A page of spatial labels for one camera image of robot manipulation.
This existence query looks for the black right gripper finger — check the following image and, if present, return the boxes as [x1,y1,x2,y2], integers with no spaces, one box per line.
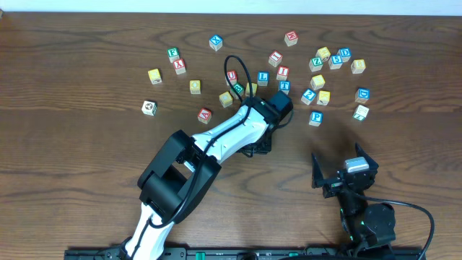
[355,143,378,170]
[311,153,324,189]

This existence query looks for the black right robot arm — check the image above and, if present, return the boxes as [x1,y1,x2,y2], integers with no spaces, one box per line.
[311,144,396,250]

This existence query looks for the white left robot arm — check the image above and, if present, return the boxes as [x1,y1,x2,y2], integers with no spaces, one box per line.
[120,91,293,259]

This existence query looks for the green white Z block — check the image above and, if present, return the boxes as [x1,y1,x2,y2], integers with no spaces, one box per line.
[353,105,370,121]

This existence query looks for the blue P wooden block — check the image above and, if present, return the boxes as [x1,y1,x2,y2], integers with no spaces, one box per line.
[309,111,323,126]

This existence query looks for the blue D block right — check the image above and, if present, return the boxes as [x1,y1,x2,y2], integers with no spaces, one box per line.
[355,88,370,104]

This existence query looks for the blue d block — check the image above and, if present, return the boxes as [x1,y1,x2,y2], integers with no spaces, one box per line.
[355,88,370,104]
[337,48,352,63]

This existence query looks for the yellow acorn wooden block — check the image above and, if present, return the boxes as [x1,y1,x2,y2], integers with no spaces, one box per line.
[219,92,233,108]

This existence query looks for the yellow block beside B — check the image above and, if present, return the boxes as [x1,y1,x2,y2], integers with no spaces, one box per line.
[245,83,258,96]

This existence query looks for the green B wooden block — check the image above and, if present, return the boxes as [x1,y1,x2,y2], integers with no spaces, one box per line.
[230,83,244,99]

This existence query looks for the blue T wooden block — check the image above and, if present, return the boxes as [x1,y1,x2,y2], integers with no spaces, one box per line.
[279,81,291,95]

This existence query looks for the blue L wooden block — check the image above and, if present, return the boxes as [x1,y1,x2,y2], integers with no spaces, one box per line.
[257,71,269,86]

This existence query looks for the red A wooden block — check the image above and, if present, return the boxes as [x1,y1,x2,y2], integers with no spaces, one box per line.
[198,108,212,124]

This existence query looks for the yellow hammer wooden block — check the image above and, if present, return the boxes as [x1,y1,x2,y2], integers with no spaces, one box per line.
[317,90,331,105]

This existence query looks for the blue 2 wooden block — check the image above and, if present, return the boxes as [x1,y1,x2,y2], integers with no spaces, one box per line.
[301,88,316,105]

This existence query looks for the red U block centre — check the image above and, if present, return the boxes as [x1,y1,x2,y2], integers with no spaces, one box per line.
[225,70,237,86]

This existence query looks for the red I block lower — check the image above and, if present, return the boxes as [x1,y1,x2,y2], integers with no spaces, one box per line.
[276,66,289,81]

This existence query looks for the red i block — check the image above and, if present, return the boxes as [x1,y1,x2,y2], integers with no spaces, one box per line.
[269,51,283,67]
[276,66,289,81]

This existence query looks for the yellow block mid right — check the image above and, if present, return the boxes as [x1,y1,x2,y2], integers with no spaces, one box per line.
[310,74,326,90]

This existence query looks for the yellow 8 wooden block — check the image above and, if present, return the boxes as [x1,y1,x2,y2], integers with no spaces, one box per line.
[351,59,366,74]

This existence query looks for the red I block upper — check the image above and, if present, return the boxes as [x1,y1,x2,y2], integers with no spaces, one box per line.
[269,51,283,67]

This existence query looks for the yellow O wooden block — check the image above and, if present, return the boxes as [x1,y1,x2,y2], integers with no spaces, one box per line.
[189,79,201,95]

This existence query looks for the blue 5 wooden block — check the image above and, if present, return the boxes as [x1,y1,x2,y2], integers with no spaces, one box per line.
[328,55,343,70]

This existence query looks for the green Z wooden block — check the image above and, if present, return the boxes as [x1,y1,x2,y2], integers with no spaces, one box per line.
[309,57,323,72]

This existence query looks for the blue D block upper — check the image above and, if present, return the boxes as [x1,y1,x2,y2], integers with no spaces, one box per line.
[337,48,352,63]

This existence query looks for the yellow block behind Z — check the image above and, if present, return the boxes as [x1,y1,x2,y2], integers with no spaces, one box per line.
[315,47,331,62]

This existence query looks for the red block far back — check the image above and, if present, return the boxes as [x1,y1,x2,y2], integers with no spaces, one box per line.
[284,30,299,47]

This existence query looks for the blue X wooden block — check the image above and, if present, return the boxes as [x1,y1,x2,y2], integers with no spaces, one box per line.
[209,35,223,51]

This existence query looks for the red X wooden block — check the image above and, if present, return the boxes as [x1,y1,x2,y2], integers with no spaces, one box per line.
[173,58,186,74]

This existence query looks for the soccer ball O wooden block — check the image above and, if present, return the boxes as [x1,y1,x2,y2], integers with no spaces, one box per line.
[141,100,157,116]

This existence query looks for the green F wooden block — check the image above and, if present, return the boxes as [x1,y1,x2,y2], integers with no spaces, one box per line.
[167,47,180,63]

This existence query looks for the yellow G wooden block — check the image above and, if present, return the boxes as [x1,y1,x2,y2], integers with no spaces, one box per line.
[148,69,162,85]

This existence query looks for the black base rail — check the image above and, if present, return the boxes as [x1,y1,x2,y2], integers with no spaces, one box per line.
[64,246,421,260]

